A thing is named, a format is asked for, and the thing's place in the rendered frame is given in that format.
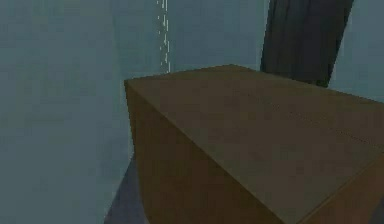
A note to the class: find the brown wooden cabinet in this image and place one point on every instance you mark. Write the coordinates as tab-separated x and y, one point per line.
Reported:
260	140

